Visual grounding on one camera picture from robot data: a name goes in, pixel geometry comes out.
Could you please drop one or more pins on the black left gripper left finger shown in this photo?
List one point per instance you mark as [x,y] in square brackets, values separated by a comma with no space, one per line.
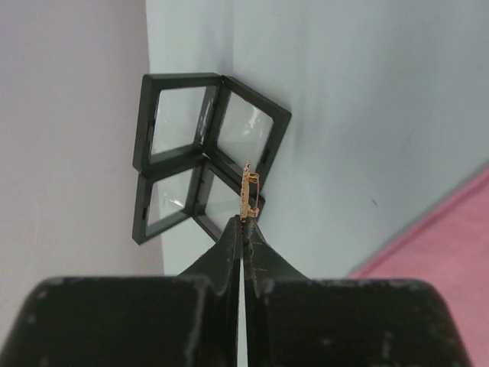
[190,319]

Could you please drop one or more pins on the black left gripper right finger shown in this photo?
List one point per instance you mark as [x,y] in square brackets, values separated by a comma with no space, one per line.
[293,320]

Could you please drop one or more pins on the gold leaf rhinestone brooch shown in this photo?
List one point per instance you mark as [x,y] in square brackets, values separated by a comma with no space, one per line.
[248,178]

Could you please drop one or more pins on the pink t-shirt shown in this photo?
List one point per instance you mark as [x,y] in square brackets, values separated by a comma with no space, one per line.
[451,241]

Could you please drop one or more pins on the black wire frame box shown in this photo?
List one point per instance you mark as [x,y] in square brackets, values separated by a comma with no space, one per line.
[194,133]

